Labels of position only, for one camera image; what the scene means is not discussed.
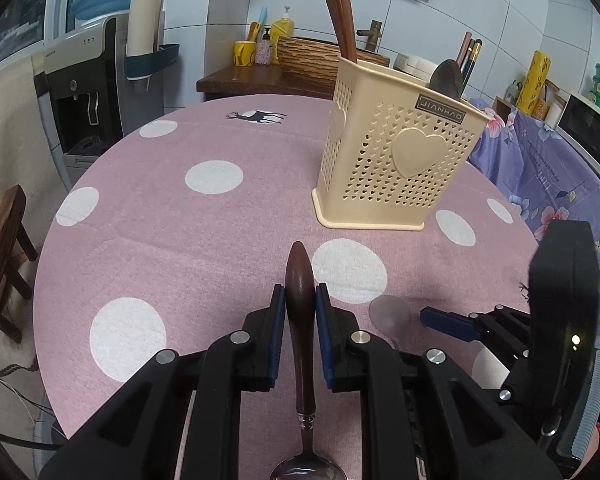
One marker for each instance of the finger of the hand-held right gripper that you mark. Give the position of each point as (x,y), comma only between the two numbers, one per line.
(514,385)
(445,323)

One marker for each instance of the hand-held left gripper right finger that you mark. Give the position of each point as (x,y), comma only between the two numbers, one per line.
(322,332)

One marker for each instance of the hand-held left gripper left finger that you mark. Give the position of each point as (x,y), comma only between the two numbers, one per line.
(279,332)

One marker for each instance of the cream plastic utensil holder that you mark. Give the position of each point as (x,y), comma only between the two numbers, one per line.
(380,160)

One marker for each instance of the brown wooden chopstick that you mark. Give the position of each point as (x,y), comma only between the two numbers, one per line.
(332,15)
(341,25)
(347,25)

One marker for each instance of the purple floral cloth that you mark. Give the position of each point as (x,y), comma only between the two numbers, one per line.
(540,175)

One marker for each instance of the pink polka-dot tablecloth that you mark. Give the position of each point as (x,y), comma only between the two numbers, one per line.
(180,240)

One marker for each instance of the white microwave oven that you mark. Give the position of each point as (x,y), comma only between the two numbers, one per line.
(590,135)

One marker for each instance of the light wooden shelf box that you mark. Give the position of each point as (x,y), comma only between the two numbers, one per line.
(504,106)

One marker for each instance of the yellow wrap roll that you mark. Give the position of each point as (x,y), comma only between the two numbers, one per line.
(536,80)

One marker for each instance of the dark wooden spoon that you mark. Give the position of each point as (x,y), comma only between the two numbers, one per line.
(445,80)

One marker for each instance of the black gold chopstick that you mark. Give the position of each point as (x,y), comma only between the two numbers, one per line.
(474,67)

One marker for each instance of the dark wooden counter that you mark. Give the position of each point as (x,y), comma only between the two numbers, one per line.
(250,82)

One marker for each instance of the white rice cooker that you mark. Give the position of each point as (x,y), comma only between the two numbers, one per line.
(412,65)

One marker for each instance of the reddish wooden chopstick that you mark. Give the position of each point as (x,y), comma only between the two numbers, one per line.
(462,50)

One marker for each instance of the woven pattern sink basin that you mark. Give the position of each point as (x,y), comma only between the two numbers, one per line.
(310,62)

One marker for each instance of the small floral pump bottle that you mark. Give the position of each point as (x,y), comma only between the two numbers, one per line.
(264,52)

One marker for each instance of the yellow cup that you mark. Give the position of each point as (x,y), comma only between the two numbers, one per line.
(244,54)

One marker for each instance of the dark wooden stool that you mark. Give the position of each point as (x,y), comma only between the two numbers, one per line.
(5,250)

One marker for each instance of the teal plastic cup holder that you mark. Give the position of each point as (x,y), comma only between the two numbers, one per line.
(155,62)

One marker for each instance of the brass faucet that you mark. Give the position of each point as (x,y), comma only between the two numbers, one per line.
(372,32)

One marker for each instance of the yellow soap pump bottle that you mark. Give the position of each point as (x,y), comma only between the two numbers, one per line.
(283,27)

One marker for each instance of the grey water dispenser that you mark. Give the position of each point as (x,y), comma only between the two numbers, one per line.
(85,95)

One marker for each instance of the blue toothbrush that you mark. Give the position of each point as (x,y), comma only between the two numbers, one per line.
(261,20)

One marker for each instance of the cream paper tube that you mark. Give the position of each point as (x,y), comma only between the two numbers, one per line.
(145,25)

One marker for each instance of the glass sliding door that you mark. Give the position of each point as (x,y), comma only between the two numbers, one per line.
(15,15)

